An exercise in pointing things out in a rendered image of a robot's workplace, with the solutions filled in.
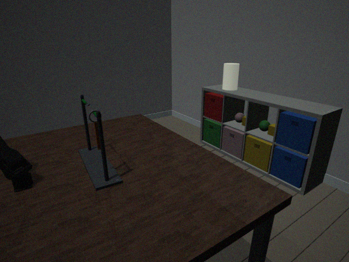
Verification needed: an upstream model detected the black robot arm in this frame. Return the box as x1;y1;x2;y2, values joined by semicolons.
0;136;33;193

